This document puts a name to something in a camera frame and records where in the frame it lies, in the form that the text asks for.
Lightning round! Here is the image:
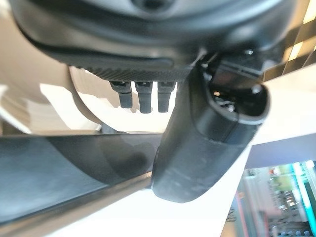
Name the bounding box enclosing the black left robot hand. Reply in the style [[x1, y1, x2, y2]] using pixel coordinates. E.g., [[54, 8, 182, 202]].
[[9, 0, 300, 204]]

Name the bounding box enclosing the black lattice shelf with lights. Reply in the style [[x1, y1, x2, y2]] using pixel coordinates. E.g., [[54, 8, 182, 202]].
[[261, 0, 316, 83]]

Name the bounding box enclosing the colourful blurred goods display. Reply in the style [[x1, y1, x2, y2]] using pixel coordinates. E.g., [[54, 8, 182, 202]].
[[220, 159, 316, 237]]

